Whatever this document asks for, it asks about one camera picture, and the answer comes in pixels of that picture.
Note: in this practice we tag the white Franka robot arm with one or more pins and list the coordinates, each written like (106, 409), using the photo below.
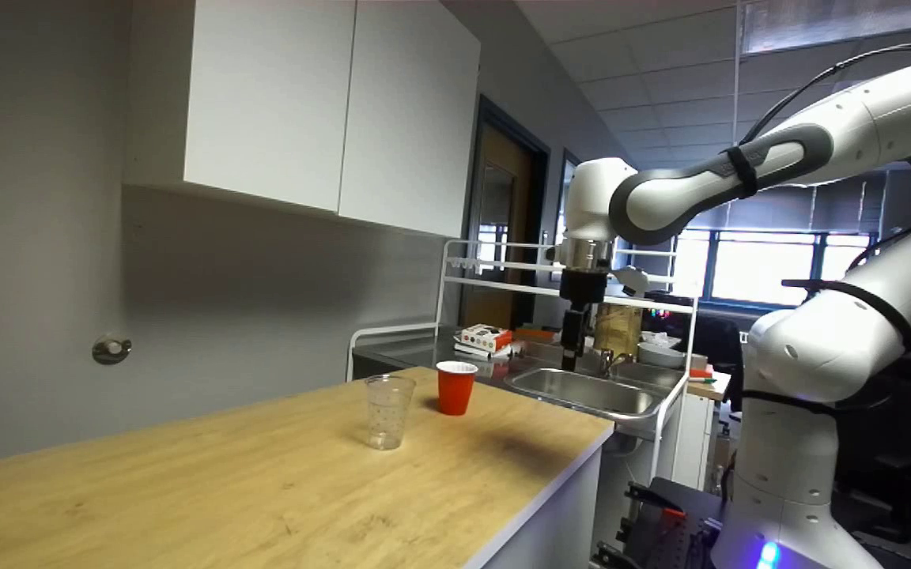
(855, 317)

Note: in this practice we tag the brown paper bag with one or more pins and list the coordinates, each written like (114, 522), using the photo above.
(617, 334)

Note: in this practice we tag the stainless steel sink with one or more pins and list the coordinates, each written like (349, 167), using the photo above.
(582, 393)

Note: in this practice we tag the black robot base box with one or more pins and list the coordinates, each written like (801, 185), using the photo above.
(671, 524)

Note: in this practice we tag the clear glass cup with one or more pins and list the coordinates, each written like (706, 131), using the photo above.
(386, 413)

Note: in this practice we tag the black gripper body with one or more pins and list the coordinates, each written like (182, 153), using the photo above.
(581, 287)

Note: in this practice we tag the ceiling light panel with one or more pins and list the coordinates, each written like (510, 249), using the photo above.
(847, 21)

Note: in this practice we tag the red and white box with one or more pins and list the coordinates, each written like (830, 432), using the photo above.
(484, 336)

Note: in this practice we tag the dark framed wooden door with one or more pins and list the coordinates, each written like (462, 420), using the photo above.
(498, 233)

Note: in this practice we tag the round metal wall knob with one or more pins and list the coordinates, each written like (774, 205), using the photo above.
(111, 349)

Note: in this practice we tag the orange plastic cup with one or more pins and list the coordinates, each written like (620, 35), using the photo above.
(458, 386)

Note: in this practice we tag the white wall cabinet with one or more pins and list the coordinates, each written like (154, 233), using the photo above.
(309, 104)

